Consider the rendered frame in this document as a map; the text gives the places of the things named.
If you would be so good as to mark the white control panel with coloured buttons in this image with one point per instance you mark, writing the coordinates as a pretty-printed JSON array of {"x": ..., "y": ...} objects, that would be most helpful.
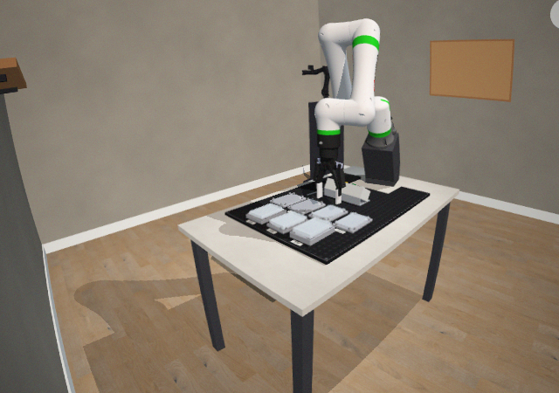
[{"x": 351, "y": 193}]

